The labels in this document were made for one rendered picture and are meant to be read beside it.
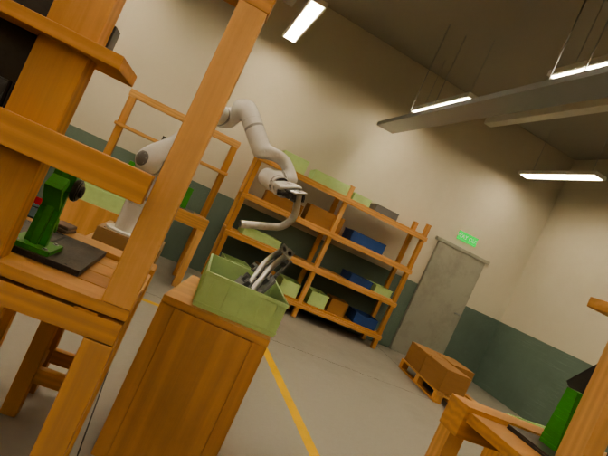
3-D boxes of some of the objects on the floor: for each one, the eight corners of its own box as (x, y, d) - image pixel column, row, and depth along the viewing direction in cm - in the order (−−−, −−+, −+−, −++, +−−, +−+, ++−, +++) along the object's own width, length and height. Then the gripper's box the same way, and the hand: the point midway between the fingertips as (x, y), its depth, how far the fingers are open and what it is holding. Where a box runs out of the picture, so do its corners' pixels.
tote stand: (136, 396, 278) (192, 275, 277) (217, 431, 281) (272, 311, 280) (90, 454, 210) (164, 294, 210) (197, 499, 213) (270, 341, 213)
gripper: (295, 194, 205) (316, 208, 190) (261, 194, 197) (279, 207, 182) (298, 177, 202) (318, 190, 187) (263, 175, 194) (281, 188, 179)
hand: (297, 197), depth 186 cm, fingers closed on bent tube, 3 cm apart
